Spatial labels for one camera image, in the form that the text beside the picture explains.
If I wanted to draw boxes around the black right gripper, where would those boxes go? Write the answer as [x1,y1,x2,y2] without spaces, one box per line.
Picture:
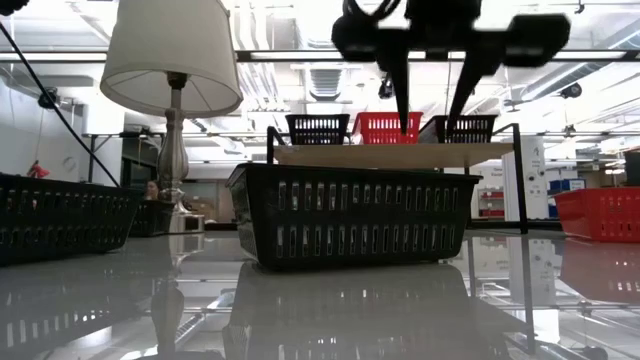
[331,0,572,136]

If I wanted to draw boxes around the black slotted plastic basket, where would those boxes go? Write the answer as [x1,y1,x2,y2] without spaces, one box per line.
[0,172,142,267]
[284,113,351,147]
[224,162,484,273]
[128,198,176,238]
[418,114,500,145]

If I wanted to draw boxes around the red slotted plastic basket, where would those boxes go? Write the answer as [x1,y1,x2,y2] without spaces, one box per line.
[552,187,640,245]
[351,111,425,146]

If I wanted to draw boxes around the wooden shelf black metal legs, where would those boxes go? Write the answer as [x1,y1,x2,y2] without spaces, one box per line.
[266,122,530,236]

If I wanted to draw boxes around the shelf with red bins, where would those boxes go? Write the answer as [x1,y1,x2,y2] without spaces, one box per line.
[476,186,506,219]

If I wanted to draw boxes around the white pillar with signs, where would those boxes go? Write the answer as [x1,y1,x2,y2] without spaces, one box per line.
[501,135,549,222]

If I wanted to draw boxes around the blue storage bins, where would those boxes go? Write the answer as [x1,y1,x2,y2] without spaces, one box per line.
[547,178,587,219]

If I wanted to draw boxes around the white shade silver table lamp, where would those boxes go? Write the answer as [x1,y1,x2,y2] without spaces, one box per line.
[99,0,245,234]

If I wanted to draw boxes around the small red object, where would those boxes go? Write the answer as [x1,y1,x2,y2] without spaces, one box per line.
[26,159,52,180]

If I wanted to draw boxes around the black ceiling camera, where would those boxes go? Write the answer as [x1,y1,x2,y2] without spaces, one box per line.
[559,81,584,100]

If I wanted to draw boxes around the black cable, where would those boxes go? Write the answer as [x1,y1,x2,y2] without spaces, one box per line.
[0,22,122,189]

